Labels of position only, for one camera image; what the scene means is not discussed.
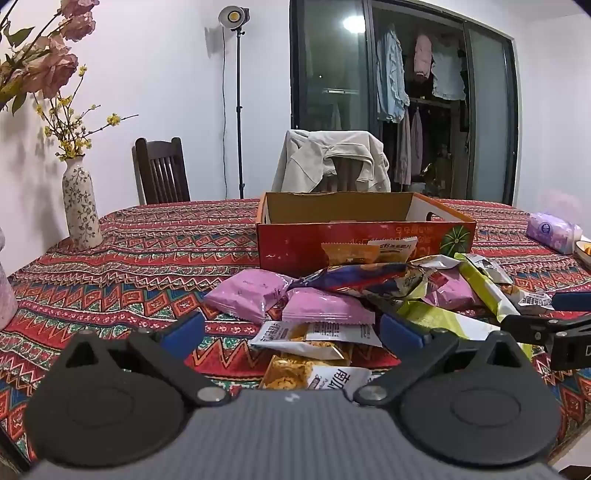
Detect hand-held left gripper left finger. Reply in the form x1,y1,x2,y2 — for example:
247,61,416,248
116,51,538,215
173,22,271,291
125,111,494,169
58,311,232,408

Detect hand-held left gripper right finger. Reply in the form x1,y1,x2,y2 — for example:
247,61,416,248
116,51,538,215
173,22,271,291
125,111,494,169
353,311,533,408

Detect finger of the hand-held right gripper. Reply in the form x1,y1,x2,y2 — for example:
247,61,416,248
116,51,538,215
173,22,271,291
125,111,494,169
501,313,591,344
551,292,591,313

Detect white barcode snack packet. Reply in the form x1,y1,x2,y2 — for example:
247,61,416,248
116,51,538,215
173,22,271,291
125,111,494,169
499,284,555,317

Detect large yellow green snack bag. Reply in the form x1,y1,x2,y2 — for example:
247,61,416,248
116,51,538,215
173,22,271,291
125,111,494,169
397,300,534,361

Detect white yellow snack packet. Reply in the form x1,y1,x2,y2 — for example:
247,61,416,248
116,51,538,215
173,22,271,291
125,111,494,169
277,339,354,361
249,320,310,352
305,322,384,349
259,355,384,391

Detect yellow green snack packet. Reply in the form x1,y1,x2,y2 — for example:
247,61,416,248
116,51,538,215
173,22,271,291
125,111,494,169
455,253,522,324

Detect blue purple snack bag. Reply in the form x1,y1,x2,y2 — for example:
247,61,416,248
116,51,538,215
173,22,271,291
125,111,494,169
295,262,430,300

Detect pink snack packet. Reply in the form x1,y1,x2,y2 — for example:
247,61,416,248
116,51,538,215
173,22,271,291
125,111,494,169
281,287,376,325
422,272,483,310
203,269,294,324

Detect silver snack wrapper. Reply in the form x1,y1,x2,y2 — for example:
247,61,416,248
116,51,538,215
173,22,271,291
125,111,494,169
411,254,462,278

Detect white orange snack packet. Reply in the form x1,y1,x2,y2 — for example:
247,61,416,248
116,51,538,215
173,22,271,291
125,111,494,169
367,237,419,264

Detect red orange cardboard box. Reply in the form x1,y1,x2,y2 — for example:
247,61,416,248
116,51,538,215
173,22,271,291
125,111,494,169
256,191,477,278

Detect purple tissue pack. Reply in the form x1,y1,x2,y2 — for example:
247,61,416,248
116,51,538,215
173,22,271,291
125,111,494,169
526,211,583,254

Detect floral ceramic vase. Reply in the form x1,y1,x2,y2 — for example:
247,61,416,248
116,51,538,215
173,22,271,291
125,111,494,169
62,156,103,251

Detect dark wooden chair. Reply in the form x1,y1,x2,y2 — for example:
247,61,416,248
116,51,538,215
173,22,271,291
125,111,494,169
318,156,370,193
133,137,191,206

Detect pink white vase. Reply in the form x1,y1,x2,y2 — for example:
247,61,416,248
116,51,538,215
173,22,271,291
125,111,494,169
0,226,19,330

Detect pale beige hanging garment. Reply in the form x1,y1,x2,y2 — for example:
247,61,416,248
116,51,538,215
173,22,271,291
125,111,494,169
394,108,411,185

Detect beige jacket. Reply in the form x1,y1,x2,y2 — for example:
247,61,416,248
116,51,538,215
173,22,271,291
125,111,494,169
271,129,392,195

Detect pale pink hanging garment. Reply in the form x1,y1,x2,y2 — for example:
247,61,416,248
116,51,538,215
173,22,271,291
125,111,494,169
410,108,424,176

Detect yellow flower branches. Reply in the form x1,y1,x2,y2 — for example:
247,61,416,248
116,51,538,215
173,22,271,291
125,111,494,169
34,65,139,162

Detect light blue hanging shirt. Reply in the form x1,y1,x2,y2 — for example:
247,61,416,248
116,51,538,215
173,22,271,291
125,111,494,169
376,28,410,123

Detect white hanging garment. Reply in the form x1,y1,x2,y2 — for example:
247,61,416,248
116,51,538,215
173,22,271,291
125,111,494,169
431,39,467,101

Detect black framed sliding glass door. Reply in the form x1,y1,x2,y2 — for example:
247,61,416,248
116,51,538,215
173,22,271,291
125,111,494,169
290,0,520,206

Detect pink hanging jacket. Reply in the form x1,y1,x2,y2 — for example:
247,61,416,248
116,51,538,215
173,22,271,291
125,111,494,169
413,32,433,81

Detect pink artificial flowers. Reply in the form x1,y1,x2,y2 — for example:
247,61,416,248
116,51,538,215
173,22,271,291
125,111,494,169
0,0,100,116

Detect studio light on stand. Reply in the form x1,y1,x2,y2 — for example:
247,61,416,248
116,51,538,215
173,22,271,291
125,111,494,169
218,6,251,200

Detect black power cable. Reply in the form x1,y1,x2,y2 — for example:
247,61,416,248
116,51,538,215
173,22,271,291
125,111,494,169
221,28,230,199

